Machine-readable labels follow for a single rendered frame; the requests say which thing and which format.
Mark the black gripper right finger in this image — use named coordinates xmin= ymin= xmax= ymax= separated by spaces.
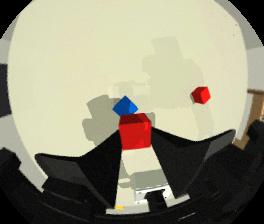
xmin=151 ymin=125 xmax=236 ymax=198

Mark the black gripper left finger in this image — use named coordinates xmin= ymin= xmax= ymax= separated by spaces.
xmin=34 ymin=129 xmax=123 ymax=210

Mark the red cube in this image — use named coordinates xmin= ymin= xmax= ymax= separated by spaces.
xmin=119 ymin=113 xmax=151 ymax=151
xmin=192 ymin=87 xmax=210 ymax=104

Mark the blue cube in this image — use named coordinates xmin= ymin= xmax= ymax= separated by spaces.
xmin=112 ymin=95 xmax=139 ymax=117

